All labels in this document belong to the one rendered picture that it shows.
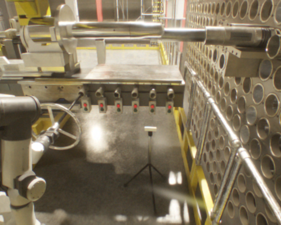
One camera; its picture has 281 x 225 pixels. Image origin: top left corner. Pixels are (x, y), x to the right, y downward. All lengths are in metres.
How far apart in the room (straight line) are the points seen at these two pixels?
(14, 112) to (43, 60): 1.47
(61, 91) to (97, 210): 1.25
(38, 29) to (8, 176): 1.32
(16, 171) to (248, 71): 2.36
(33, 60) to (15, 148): 1.53
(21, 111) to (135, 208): 1.46
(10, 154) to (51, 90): 1.58
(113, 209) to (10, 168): 1.32
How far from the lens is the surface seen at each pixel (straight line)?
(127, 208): 1.91
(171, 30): 1.99
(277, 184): 2.31
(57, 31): 1.65
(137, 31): 1.62
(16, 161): 0.72
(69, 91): 2.16
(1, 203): 0.98
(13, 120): 0.68
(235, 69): 2.45
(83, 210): 1.96
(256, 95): 2.62
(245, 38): 2.14
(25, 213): 0.83
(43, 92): 2.30
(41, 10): 1.88
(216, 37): 2.04
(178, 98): 2.00
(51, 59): 2.06
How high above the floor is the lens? 1.59
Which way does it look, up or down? 29 degrees down
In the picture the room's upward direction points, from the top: straight up
